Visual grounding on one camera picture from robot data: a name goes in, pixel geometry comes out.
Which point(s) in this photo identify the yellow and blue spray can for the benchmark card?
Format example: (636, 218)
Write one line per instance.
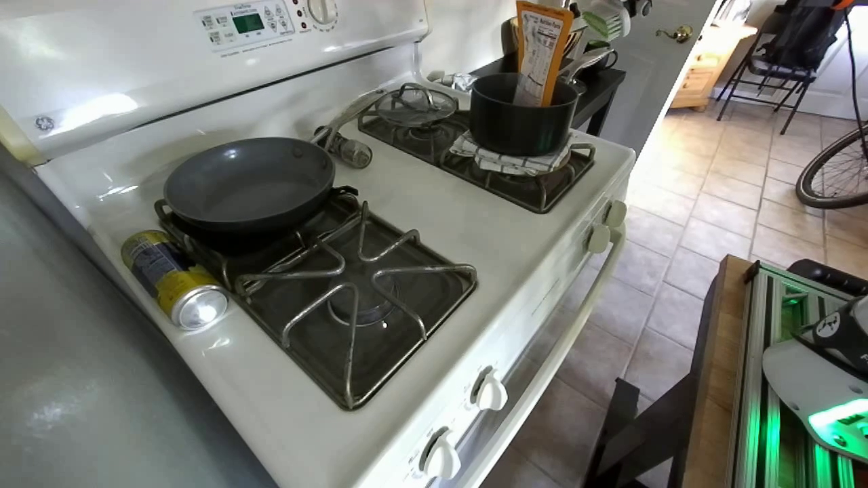
(171, 274)

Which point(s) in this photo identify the white and black robot base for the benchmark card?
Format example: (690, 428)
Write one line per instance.
(815, 389)

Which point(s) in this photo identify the white stove knob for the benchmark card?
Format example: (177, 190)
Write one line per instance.
(439, 457)
(489, 390)
(596, 240)
(614, 211)

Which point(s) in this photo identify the black tripod legs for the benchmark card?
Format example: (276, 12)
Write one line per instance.
(633, 435)

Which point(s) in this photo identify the dark backpack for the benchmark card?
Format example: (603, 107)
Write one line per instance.
(803, 37)

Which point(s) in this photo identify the wooden cabinet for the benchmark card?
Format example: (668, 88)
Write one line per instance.
(700, 83)

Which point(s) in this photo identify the orange box in pot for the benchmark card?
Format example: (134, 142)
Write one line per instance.
(544, 56)

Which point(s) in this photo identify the black burner grate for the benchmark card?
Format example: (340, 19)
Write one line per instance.
(544, 194)
(299, 352)

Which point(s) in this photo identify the white panel door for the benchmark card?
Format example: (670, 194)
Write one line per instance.
(652, 83)

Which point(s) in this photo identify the black frying pan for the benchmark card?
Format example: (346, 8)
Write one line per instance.
(245, 184)

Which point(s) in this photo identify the small gray round cap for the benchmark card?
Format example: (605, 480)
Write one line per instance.
(356, 155)

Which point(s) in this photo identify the black bicycle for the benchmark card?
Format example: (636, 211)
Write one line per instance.
(803, 176)

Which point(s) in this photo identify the brass door knob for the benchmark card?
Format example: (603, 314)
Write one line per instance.
(675, 33)

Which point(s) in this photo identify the white gas stove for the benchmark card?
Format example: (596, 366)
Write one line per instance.
(506, 233)

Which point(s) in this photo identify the black flat device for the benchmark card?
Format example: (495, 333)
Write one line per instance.
(828, 274)

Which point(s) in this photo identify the black folding chair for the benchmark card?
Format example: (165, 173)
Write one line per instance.
(800, 96)

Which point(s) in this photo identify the wooden robot cart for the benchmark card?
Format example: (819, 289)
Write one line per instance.
(713, 381)

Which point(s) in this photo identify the round glass lid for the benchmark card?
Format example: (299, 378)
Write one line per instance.
(415, 103)

